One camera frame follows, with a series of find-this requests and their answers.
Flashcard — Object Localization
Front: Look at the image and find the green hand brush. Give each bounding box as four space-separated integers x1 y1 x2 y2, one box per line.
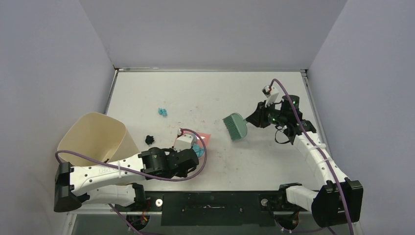
222 113 248 141

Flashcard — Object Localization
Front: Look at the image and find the teal paper scrap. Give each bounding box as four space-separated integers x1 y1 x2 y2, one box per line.
158 108 168 117
192 143 205 158

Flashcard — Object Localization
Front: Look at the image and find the black paper scrap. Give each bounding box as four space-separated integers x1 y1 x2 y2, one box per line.
145 135 155 145

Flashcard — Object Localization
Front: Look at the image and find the pink plastic dustpan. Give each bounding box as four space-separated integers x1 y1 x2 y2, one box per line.
195 132 211 147

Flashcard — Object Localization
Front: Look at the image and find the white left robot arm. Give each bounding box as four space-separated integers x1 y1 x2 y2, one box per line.
53 147 199 212

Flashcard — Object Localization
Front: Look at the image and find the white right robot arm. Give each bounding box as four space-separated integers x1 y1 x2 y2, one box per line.
245 95 364 227

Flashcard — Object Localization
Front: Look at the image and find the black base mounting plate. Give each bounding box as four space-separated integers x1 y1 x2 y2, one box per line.
113 191 309 227

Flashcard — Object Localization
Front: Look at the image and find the beige waste bin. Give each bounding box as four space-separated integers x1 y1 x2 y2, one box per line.
57 113 140 163

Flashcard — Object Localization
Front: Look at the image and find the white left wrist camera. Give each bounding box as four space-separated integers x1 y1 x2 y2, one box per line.
173 128 197 152

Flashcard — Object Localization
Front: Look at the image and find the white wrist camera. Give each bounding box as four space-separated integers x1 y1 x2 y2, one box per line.
262 85 279 107
173 128 197 152

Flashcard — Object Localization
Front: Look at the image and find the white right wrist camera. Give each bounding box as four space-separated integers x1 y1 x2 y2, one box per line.
262 85 279 107

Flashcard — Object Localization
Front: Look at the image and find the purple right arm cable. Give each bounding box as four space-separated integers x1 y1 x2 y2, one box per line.
269 78 355 235

